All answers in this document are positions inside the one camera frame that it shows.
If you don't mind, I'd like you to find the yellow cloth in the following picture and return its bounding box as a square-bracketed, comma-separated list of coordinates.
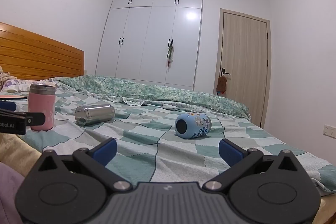
[0, 132, 43, 178]

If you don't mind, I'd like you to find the checkered green blanket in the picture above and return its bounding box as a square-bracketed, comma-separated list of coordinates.
[14, 88, 336, 192]

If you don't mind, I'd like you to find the red notebook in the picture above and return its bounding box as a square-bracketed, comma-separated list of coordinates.
[0, 94, 28, 101]

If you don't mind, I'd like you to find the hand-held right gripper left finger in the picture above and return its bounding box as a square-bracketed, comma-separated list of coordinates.
[37, 138, 134, 192]

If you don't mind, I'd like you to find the light blue printed cup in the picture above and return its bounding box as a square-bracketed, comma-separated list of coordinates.
[175, 113, 212, 140]

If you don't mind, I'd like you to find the light wooden door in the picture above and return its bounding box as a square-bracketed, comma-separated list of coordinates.
[213, 8, 271, 129]

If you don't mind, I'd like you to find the white wardrobe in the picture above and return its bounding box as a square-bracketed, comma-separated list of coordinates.
[95, 0, 204, 91]

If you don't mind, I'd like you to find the purple floral pillow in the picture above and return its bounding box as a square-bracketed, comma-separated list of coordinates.
[0, 78, 30, 95]

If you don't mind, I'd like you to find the green floral quilt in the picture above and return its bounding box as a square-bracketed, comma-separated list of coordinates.
[49, 75, 252, 120]

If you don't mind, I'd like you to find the purple cloth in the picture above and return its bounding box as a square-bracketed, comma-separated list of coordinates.
[0, 162, 27, 224]

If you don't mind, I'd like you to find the stainless steel cup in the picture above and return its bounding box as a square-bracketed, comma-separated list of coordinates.
[75, 104, 116, 127]

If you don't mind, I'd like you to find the brown hanging bag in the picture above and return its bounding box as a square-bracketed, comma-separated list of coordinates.
[216, 76, 227, 96]

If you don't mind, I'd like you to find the pink cup with steel lid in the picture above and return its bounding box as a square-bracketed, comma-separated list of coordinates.
[28, 84, 56, 131]

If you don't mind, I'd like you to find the hanging keychain bundle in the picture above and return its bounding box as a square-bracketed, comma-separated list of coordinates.
[165, 40, 174, 69]

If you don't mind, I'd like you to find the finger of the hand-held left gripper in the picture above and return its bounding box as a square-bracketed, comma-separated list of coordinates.
[25, 112, 45, 126]

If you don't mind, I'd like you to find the beige crumpled cloth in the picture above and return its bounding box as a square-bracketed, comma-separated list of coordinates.
[0, 65, 11, 90]

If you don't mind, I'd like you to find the dark blue flat object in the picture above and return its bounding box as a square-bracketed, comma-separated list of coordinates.
[0, 101, 17, 111]

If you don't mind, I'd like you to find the wall socket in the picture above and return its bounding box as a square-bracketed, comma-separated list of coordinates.
[323, 124, 336, 139]

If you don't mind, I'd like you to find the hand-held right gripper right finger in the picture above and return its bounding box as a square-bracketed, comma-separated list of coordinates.
[203, 138, 300, 192]

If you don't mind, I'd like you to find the wooden bed headboard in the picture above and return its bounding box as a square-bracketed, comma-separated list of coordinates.
[0, 22, 85, 81]

